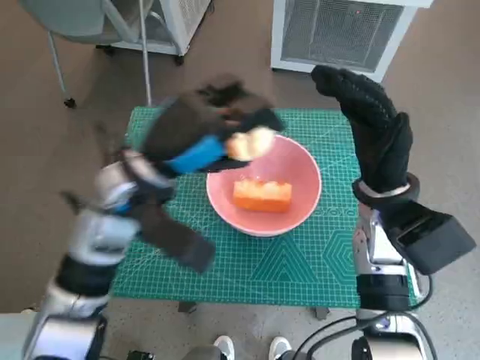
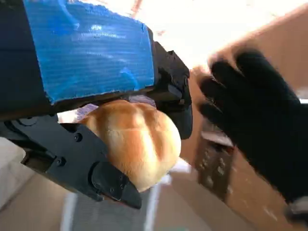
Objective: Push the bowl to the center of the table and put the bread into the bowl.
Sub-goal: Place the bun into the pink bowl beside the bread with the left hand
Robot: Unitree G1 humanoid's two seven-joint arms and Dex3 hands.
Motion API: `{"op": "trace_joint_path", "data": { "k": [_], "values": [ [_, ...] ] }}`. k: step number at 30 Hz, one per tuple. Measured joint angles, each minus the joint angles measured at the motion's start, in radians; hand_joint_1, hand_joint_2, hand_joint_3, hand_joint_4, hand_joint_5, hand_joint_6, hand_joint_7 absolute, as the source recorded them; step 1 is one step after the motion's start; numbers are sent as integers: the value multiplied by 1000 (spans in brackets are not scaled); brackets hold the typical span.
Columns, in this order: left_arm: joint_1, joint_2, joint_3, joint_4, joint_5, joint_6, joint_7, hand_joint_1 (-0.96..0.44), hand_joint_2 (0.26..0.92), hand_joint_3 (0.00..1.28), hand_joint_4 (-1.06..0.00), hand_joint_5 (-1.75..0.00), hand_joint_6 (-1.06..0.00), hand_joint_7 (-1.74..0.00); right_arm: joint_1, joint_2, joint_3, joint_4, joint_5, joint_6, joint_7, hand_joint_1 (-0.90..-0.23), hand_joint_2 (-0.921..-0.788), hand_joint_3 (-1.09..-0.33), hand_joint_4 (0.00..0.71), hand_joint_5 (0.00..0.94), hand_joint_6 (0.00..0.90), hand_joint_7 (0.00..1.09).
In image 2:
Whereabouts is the round toy bread bun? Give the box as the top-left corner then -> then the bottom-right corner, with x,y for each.
78,99 -> 181,193

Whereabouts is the left robot hand blue tape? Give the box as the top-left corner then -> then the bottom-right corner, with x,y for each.
0,0 -> 193,209

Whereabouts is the right robot hand black glove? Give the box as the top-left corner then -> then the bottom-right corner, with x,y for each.
198,48 -> 308,205

